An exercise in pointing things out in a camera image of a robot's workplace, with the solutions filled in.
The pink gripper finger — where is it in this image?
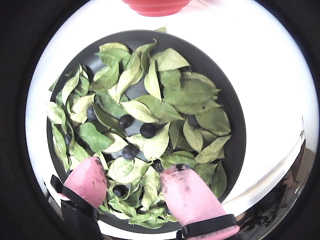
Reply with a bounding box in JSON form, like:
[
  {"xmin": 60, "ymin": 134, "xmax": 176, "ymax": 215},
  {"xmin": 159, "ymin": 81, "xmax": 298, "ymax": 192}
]
[
  {"xmin": 158, "ymin": 163, "xmax": 240, "ymax": 240},
  {"xmin": 49, "ymin": 156, "xmax": 108, "ymax": 221}
]

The dark blueberry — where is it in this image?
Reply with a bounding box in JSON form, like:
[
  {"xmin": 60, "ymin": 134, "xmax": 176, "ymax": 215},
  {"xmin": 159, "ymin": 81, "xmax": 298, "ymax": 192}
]
[
  {"xmin": 121, "ymin": 144, "xmax": 139, "ymax": 161},
  {"xmin": 112, "ymin": 184, "xmax": 128, "ymax": 198},
  {"xmin": 118, "ymin": 114, "xmax": 135, "ymax": 130},
  {"xmin": 139, "ymin": 122, "xmax": 157, "ymax": 139}
]

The dark grey round bowl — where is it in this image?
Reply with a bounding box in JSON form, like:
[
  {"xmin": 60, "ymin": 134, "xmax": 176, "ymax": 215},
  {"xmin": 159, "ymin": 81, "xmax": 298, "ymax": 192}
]
[{"xmin": 46, "ymin": 29, "xmax": 247, "ymax": 232}]

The green dried leaf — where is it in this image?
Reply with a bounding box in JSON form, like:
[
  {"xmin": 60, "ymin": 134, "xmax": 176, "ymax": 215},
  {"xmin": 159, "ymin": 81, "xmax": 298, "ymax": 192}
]
[
  {"xmin": 107, "ymin": 156, "xmax": 153, "ymax": 185},
  {"xmin": 182, "ymin": 119, "xmax": 205, "ymax": 153},
  {"xmin": 120, "ymin": 99, "xmax": 161, "ymax": 124},
  {"xmin": 162, "ymin": 84, "xmax": 221, "ymax": 107},
  {"xmin": 143, "ymin": 57, "xmax": 163, "ymax": 101},
  {"xmin": 158, "ymin": 68, "xmax": 182, "ymax": 92},
  {"xmin": 151, "ymin": 47, "xmax": 191, "ymax": 73},
  {"xmin": 91, "ymin": 59, "xmax": 121, "ymax": 92},
  {"xmin": 209, "ymin": 161, "xmax": 228, "ymax": 198},
  {"xmin": 46, "ymin": 101, "xmax": 67, "ymax": 126},
  {"xmin": 94, "ymin": 42, "xmax": 132, "ymax": 67},
  {"xmin": 126, "ymin": 121, "xmax": 172, "ymax": 161},
  {"xmin": 194, "ymin": 134, "xmax": 232, "ymax": 165},
  {"xmin": 74, "ymin": 121, "xmax": 115, "ymax": 153},
  {"xmin": 194, "ymin": 107, "xmax": 232, "ymax": 137},
  {"xmin": 115, "ymin": 47, "xmax": 145, "ymax": 103}
]

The white flat board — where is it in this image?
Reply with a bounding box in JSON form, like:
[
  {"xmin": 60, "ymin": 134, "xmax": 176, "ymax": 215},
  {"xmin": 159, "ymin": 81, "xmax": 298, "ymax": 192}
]
[{"xmin": 24, "ymin": 0, "xmax": 316, "ymax": 240}]

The red plastic cup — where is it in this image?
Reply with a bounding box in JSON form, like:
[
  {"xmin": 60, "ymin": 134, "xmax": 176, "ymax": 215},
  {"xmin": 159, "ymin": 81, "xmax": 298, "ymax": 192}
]
[{"xmin": 121, "ymin": 0, "xmax": 192, "ymax": 18}]

